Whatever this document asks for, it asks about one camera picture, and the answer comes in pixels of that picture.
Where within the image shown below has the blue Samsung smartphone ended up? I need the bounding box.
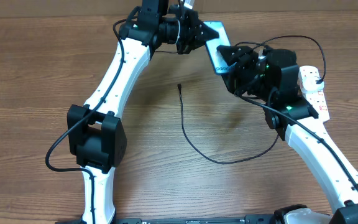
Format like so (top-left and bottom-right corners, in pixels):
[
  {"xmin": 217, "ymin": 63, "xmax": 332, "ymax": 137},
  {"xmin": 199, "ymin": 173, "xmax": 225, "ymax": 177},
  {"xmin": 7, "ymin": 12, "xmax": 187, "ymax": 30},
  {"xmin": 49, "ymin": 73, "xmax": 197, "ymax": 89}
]
[{"xmin": 204, "ymin": 21, "xmax": 231, "ymax": 75}]

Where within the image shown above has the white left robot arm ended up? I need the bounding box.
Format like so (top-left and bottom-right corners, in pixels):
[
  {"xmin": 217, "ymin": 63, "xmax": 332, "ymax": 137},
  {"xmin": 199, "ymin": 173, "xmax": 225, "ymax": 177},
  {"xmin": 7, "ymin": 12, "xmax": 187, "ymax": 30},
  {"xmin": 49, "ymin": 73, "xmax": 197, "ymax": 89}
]
[{"xmin": 67, "ymin": 1, "xmax": 219, "ymax": 223}]

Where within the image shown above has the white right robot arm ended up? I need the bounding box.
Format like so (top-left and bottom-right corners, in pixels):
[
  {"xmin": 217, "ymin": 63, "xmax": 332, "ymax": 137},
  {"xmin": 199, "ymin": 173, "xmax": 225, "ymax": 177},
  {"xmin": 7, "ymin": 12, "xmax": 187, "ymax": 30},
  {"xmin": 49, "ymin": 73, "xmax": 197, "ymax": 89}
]
[{"xmin": 217, "ymin": 45, "xmax": 358, "ymax": 223}]

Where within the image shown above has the white charger plug adapter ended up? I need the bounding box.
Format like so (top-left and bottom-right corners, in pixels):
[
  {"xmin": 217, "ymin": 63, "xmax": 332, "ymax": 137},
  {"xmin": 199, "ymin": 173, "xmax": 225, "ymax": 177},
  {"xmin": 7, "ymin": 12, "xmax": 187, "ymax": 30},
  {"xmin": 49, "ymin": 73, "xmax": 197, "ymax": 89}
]
[{"xmin": 300, "ymin": 75, "xmax": 324, "ymax": 94}]

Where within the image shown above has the white power strip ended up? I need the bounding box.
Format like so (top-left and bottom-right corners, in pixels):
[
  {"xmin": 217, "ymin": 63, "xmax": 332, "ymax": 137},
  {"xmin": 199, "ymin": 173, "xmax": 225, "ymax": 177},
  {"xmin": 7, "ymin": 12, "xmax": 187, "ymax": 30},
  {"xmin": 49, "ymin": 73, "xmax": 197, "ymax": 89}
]
[{"xmin": 297, "ymin": 65, "xmax": 331, "ymax": 123}]

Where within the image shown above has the black charging cable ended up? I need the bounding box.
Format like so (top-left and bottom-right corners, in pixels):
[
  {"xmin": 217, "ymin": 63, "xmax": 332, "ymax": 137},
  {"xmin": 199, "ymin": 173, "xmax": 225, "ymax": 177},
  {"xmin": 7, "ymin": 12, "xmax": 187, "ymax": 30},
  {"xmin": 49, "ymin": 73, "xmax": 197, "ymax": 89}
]
[{"xmin": 177, "ymin": 35, "xmax": 327, "ymax": 166}]

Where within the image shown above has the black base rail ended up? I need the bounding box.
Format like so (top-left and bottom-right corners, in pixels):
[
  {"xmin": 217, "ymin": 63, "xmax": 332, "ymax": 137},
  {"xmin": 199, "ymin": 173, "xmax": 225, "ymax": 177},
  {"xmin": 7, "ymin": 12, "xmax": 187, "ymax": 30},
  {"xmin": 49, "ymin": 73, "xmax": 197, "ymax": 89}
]
[{"xmin": 54, "ymin": 203, "xmax": 335, "ymax": 224}]

